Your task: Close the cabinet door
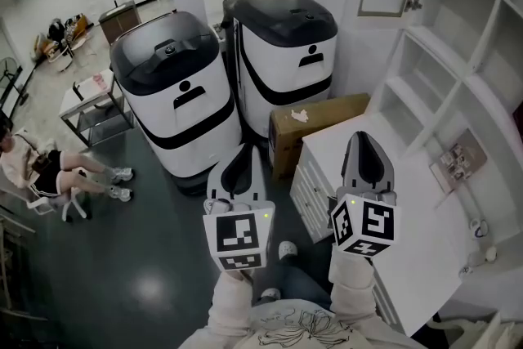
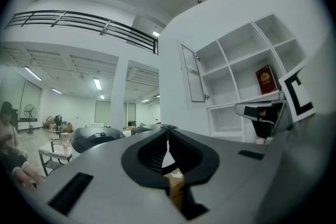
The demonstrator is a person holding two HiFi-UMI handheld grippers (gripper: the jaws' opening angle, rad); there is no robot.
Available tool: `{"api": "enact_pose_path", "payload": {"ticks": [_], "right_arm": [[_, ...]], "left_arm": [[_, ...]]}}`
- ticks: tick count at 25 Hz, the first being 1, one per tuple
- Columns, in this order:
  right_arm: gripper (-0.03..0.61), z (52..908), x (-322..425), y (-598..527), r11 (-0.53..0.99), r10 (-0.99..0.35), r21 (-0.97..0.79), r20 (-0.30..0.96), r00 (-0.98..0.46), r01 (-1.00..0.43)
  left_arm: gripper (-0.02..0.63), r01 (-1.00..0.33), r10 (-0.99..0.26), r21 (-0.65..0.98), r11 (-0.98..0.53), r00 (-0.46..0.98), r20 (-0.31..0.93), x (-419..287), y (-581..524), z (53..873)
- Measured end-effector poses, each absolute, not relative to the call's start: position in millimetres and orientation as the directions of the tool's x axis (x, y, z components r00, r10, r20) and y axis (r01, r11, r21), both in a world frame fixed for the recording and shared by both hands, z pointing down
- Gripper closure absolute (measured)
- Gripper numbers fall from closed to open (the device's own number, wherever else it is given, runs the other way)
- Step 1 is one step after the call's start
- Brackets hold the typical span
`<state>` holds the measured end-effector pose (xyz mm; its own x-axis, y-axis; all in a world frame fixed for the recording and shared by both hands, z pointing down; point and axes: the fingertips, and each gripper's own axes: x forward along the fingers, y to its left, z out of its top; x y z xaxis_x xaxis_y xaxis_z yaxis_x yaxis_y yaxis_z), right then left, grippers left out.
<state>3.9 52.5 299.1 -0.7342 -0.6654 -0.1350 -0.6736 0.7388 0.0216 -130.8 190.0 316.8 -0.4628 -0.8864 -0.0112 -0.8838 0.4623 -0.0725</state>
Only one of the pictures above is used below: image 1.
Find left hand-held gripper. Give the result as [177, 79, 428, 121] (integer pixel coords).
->
[203, 142, 275, 273]

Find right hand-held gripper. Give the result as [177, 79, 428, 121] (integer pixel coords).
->
[329, 130, 402, 259]

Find person's left forearm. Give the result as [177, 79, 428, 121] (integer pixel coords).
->
[205, 268, 263, 349]

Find person's right forearm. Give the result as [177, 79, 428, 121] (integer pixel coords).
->
[328, 244, 378, 326]

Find white shelf cabinet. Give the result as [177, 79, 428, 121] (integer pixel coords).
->
[369, 0, 523, 234]

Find brown low cabinet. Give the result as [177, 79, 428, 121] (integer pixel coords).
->
[98, 0, 143, 47]

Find white drawer unit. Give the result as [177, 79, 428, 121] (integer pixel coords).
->
[288, 113, 523, 337]

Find brown cardboard box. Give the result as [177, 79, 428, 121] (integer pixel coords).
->
[268, 92, 372, 182]

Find brown picture booklet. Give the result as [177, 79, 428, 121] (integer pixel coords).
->
[428, 129, 489, 195]

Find white black delivery robot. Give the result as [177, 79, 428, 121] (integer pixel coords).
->
[109, 10, 244, 195]
[221, 0, 340, 141]

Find person's blue jeans legs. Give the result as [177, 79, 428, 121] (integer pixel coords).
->
[252, 255, 334, 312]

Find small white blue cup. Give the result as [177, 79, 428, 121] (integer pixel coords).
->
[468, 217, 490, 239]

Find person's printed white shirt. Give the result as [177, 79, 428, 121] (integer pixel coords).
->
[177, 296, 428, 349]

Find white small table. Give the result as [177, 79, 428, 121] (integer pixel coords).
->
[58, 68, 136, 149]

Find white swivel chair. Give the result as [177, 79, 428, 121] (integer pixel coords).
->
[0, 163, 89, 224]

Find pile of bags and clutter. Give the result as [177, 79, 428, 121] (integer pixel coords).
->
[31, 13, 94, 73]

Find wooden rack frame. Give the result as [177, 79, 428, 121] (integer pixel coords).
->
[0, 211, 49, 324]

